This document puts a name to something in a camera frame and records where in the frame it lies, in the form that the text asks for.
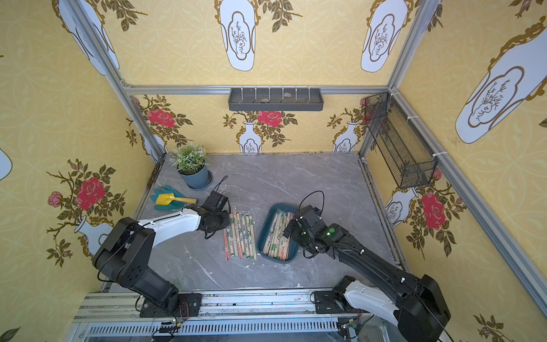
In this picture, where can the black wire mesh basket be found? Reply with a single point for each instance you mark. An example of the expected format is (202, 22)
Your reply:
(407, 156)

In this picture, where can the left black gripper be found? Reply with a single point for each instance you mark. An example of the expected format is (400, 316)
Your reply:
(218, 220)

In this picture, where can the teal plastic storage box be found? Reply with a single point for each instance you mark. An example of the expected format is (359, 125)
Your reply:
(271, 243)

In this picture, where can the yellow hand trowel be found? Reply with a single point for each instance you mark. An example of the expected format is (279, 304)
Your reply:
(167, 199)

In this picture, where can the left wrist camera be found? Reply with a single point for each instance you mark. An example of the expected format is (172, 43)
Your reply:
(215, 201)

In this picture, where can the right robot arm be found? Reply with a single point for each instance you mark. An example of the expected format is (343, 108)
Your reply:
(416, 306)

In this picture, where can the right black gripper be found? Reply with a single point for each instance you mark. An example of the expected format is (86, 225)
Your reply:
(297, 226)

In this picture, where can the green label chopsticks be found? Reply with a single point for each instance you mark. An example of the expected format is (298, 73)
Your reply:
(243, 235)

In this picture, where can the green tip chopsticks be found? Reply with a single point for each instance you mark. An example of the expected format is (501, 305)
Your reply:
(252, 237)

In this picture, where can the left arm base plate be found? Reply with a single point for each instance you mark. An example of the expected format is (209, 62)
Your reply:
(186, 305)

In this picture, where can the red striped chopsticks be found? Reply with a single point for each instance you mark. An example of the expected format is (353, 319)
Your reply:
(226, 245)

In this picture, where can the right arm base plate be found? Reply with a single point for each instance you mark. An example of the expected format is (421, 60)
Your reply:
(331, 302)

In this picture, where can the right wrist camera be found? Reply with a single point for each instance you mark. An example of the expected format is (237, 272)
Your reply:
(309, 218)

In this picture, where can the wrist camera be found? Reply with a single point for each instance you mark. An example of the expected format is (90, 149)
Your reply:
(309, 218)
(215, 201)

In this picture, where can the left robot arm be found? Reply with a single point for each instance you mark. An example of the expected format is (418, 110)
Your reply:
(123, 257)

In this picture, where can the grey wall shelf tray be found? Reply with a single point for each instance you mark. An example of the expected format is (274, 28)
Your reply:
(269, 98)

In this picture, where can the aluminium front rail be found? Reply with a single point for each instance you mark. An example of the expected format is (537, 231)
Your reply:
(116, 315)

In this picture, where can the potted green plant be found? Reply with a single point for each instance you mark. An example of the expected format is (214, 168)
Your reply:
(191, 164)

